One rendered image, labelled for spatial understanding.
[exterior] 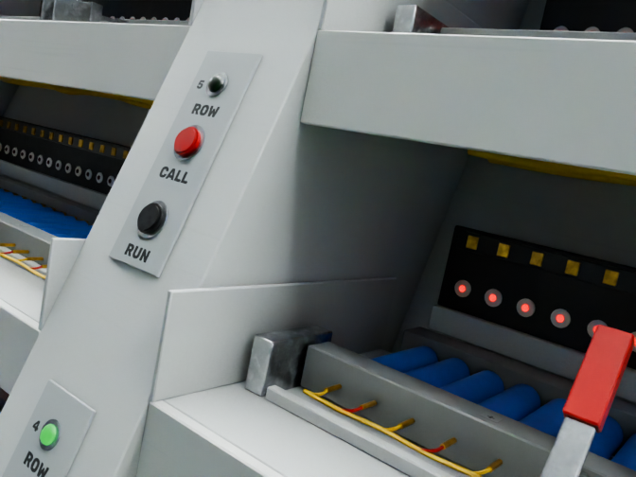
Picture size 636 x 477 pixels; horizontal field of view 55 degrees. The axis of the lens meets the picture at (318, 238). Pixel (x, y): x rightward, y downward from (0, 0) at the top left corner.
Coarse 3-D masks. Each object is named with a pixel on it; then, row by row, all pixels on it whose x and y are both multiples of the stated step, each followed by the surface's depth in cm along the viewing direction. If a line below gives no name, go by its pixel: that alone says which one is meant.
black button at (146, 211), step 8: (144, 208) 30; (152, 208) 30; (160, 208) 30; (144, 216) 30; (152, 216) 30; (160, 216) 30; (144, 224) 30; (152, 224) 29; (160, 224) 30; (144, 232) 30; (152, 232) 30
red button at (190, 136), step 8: (192, 128) 31; (176, 136) 31; (184, 136) 31; (192, 136) 30; (200, 136) 30; (176, 144) 31; (184, 144) 30; (192, 144) 30; (176, 152) 31; (184, 152) 30
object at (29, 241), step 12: (0, 216) 48; (0, 228) 47; (12, 228) 45; (24, 228) 45; (36, 228) 46; (0, 240) 47; (12, 240) 45; (24, 240) 44; (36, 240) 43; (48, 240) 43; (12, 252) 43; (24, 252) 44; (36, 252) 43; (48, 252) 42; (24, 264) 41
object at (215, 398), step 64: (448, 256) 39; (512, 256) 37; (576, 256) 35; (192, 320) 27; (256, 320) 30; (320, 320) 35; (384, 320) 41; (448, 320) 39; (512, 320) 37; (576, 320) 34; (192, 384) 28; (256, 384) 29; (320, 384) 30; (384, 384) 28; (448, 384) 30; (512, 384) 34; (576, 384) 20; (192, 448) 25; (256, 448) 24; (320, 448) 25; (384, 448) 25; (448, 448) 26; (512, 448) 24; (576, 448) 19
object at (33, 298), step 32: (0, 160) 76; (64, 192) 66; (96, 192) 63; (0, 256) 45; (64, 256) 32; (0, 288) 38; (32, 288) 39; (0, 320) 35; (32, 320) 33; (0, 352) 35; (0, 384) 34
